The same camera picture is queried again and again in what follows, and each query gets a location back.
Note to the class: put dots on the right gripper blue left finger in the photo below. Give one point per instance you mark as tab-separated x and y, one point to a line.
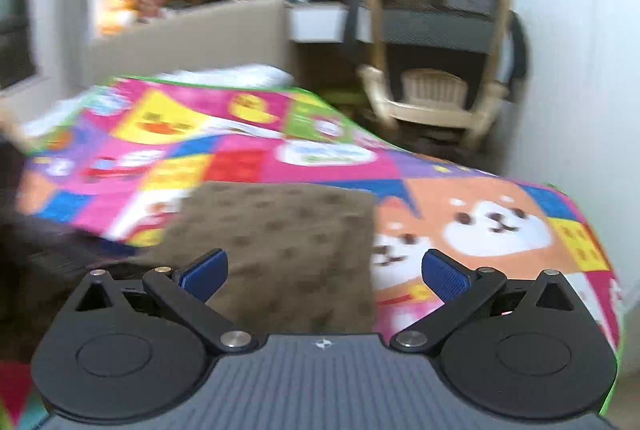
182	294

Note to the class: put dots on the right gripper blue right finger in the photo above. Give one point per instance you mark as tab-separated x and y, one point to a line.
464	292

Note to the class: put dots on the brown polka dot corduroy garment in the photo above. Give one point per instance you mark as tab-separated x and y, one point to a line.
298	254

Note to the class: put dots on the white pillow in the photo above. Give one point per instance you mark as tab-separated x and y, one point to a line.
255	76

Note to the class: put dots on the beige mesh office chair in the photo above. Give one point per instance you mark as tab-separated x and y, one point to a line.
444	65

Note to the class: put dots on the pink plush toy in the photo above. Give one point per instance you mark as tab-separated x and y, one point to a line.
150	9

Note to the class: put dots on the yellow duck plush toy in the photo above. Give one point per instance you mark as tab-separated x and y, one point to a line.
117	15

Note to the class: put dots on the colourful cartoon play mat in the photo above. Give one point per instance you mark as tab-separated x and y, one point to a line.
543	353

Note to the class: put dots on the white desk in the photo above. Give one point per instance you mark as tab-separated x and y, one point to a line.
317	23

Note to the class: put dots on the beige upholstered headboard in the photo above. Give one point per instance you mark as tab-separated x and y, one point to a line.
215	36

